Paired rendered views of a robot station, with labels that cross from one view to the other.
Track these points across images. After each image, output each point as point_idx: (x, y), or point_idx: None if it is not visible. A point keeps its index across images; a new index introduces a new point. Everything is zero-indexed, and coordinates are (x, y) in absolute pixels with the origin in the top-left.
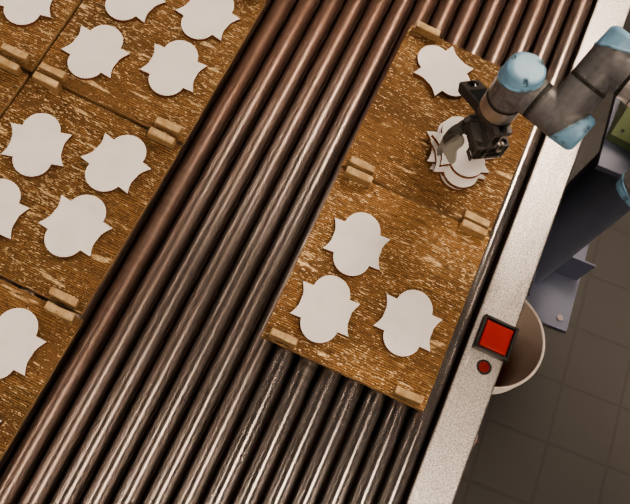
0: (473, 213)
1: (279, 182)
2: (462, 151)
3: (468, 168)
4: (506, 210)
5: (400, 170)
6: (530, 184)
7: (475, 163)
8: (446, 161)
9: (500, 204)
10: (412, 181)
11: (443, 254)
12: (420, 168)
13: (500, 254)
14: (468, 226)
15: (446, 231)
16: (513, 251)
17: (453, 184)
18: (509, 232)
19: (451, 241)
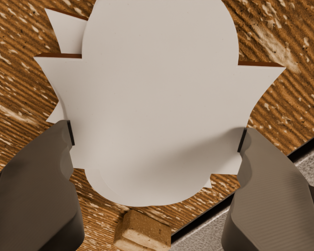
0: (140, 236)
1: None
2: (146, 142)
3: (149, 188)
4: (223, 198)
5: None
6: (302, 164)
7: (176, 180)
8: (83, 162)
9: (213, 204)
10: (27, 139)
11: (84, 244)
12: (48, 113)
13: (182, 235)
14: (124, 249)
15: (95, 223)
16: (203, 238)
17: (105, 197)
18: (211, 218)
19: (101, 234)
